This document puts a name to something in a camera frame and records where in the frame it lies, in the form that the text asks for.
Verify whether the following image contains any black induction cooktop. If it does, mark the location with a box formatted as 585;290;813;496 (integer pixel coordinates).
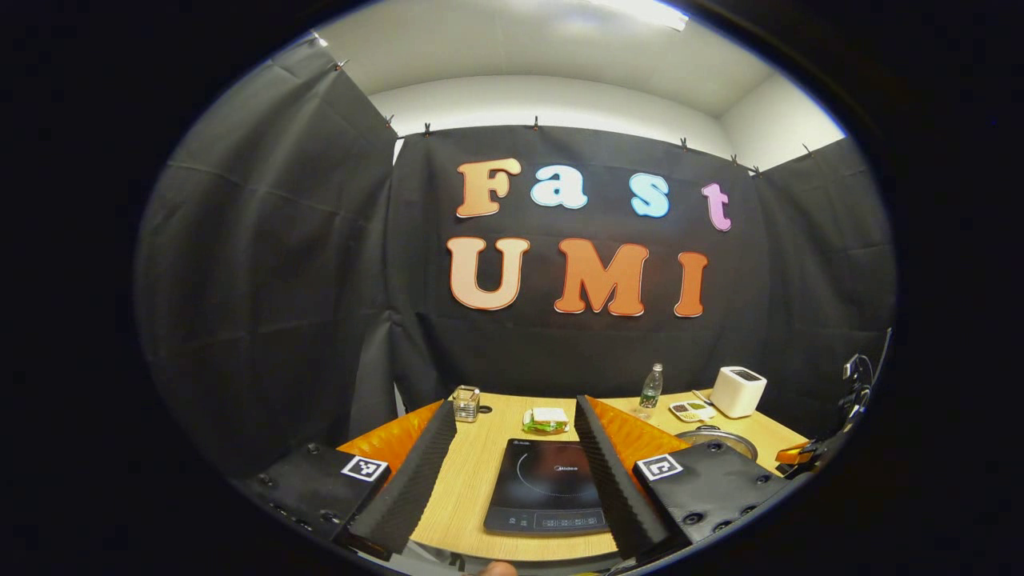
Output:
482;438;614;538

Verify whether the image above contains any white divided spice dish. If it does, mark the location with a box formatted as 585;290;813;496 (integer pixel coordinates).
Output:
668;399;718;424

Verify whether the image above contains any steel pot with black handle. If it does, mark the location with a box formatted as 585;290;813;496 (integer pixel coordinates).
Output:
674;426;759;463

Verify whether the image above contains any white toaster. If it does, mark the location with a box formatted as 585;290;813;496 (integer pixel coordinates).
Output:
709;366;768;419

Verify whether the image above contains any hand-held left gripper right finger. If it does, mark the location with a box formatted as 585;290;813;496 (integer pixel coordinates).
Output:
574;393;791;562

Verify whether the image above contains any black backdrop cloth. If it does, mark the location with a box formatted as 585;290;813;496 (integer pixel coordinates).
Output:
134;36;897;481

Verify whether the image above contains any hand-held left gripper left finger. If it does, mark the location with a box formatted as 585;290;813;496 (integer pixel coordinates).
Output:
238;398;459;562

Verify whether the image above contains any clear plastic water bottle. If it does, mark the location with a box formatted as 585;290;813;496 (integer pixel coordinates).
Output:
637;363;666;422

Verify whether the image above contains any sandwich on white plate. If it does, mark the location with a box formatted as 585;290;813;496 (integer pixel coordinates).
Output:
522;406;571;436

